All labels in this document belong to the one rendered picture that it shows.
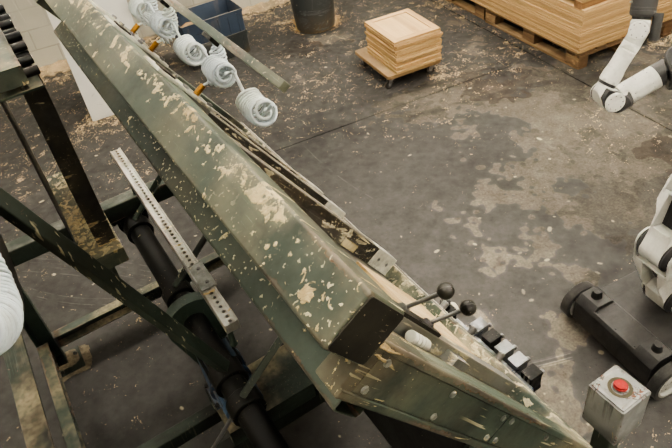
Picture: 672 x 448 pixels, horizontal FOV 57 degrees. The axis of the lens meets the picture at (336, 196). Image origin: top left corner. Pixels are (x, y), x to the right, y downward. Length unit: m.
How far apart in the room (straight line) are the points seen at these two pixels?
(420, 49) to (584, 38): 1.25
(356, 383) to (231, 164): 0.43
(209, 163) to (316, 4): 5.05
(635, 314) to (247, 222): 2.47
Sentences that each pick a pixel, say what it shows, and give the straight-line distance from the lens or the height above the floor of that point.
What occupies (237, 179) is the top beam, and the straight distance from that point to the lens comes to 1.07.
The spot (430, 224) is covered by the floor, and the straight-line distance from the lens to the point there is 3.81.
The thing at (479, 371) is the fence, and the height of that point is 1.10.
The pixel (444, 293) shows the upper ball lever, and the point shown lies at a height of 1.55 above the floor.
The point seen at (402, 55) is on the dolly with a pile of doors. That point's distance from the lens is 5.05.
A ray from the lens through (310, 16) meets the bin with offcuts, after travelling 6.19.
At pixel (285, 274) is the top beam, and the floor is 1.90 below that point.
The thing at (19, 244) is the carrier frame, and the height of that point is 0.79.
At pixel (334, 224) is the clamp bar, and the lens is 2.00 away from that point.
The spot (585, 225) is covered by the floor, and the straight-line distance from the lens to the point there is 3.88.
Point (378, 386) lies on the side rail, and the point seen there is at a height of 1.73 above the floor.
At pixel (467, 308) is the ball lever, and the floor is 1.45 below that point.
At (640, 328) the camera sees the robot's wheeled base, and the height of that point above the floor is 0.19.
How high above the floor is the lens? 2.55
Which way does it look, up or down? 39 degrees down
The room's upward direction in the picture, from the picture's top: 9 degrees counter-clockwise
